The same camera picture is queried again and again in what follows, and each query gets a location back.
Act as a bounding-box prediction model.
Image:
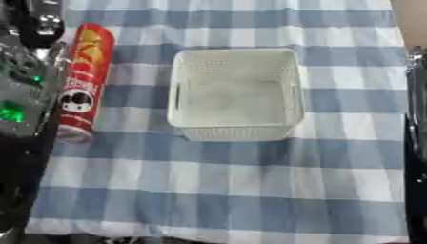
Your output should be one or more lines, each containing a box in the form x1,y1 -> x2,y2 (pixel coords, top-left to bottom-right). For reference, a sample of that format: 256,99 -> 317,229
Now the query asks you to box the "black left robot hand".
3,0 -> 67,50

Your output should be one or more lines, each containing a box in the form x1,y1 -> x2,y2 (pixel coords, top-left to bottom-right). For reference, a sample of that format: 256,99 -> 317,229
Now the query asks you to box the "white plastic basket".
165,48 -> 307,142

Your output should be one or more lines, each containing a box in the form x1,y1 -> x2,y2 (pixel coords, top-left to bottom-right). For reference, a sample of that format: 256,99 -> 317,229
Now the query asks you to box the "red chips can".
56,22 -> 117,144

